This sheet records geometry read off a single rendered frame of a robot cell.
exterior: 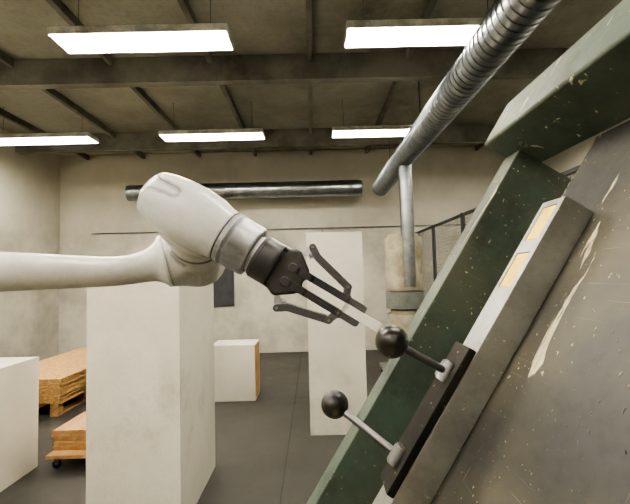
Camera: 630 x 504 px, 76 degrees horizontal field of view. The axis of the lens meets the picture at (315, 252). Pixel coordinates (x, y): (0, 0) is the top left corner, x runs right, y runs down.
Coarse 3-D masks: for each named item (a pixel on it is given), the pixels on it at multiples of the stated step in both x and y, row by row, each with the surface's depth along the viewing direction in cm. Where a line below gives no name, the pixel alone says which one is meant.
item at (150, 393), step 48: (96, 288) 260; (144, 288) 260; (192, 288) 289; (96, 336) 258; (144, 336) 259; (192, 336) 286; (96, 384) 257; (144, 384) 257; (192, 384) 283; (96, 432) 255; (144, 432) 255; (192, 432) 281; (96, 480) 253; (144, 480) 254; (192, 480) 278
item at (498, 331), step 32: (576, 224) 49; (544, 256) 49; (512, 288) 48; (544, 288) 48; (480, 320) 52; (512, 320) 48; (480, 352) 48; (512, 352) 48; (480, 384) 48; (448, 416) 48; (448, 448) 47; (416, 480) 47
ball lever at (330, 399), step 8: (328, 392) 55; (336, 392) 55; (328, 400) 54; (336, 400) 54; (344, 400) 54; (328, 408) 54; (336, 408) 53; (344, 408) 54; (328, 416) 54; (336, 416) 54; (344, 416) 54; (352, 416) 53; (360, 424) 52; (368, 432) 52; (376, 440) 51; (384, 440) 51; (384, 448) 50; (392, 448) 50; (400, 448) 49; (392, 456) 49; (400, 456) 49; (392, 464) 49
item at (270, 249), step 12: (264, 240) 64; (276, 240) 65; (264, 252) 62; (276, 252) 63; (288, 252) 65; (300, 252) 65; (252, 264) 63; (264, 264) 62; (276, 264) 65; (288, 264) 65; (300, 264) 65; (252, 276) 64; (264, 276) 63; (276, 276) 65; (288, 276) 65; (300, 276) 65; (276, 288) 65; (288, 288) 65
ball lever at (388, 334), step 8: (384, 328) 45; (392, 328) 45; (400, 328) 45; (376, 336) 45; (384, 336) 44; (392, 336) 44; (400, 336) 44; (376, 344) 45; (384, 344) 44; (392, 344) 44; (400, 344) 44; (408, 344) 45; (384, 352) 44; (392, 352) 44; (400, 352) 44; (408, 352) 46; (416, 352) 47; (424, 360) 48; (432, 360) 48; (432, 368) 49; (440, 368) 49; (448, 368) 49; (440, 376) 49
